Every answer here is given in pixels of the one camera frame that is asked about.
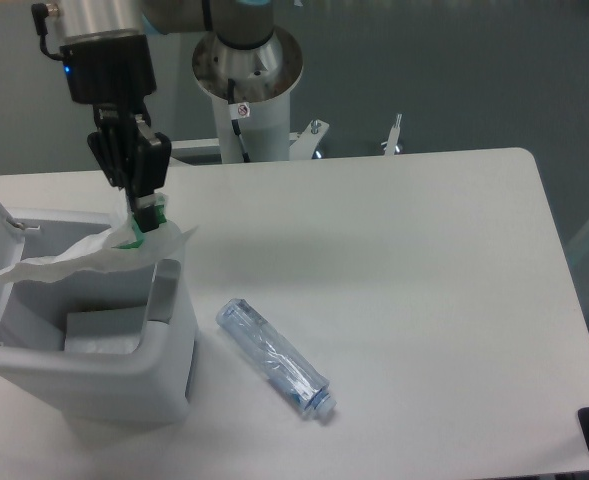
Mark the white plastic wrapper bag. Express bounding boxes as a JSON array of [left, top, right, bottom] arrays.
[[0, 194, 195, 285]]

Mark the white pedestal base frame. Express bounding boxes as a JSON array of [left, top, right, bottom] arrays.
[[171, 113, 404, 165]]

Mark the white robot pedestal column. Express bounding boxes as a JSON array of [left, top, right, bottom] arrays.
[[192, 26, 303, 164]]

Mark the crushed clear plastic bottle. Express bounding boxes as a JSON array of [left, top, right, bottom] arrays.
[[216, 299, 337, 422]]

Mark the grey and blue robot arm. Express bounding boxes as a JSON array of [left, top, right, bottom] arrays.
[[31, 1, 276, 232]]

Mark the white trash can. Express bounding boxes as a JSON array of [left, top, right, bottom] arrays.
[[0, 211, 197, 424]]

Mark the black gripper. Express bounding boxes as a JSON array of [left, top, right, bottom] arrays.
[[60, 34, 172, 233]]

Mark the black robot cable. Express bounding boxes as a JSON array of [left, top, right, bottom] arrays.
[[226, 77, 253, 164]]

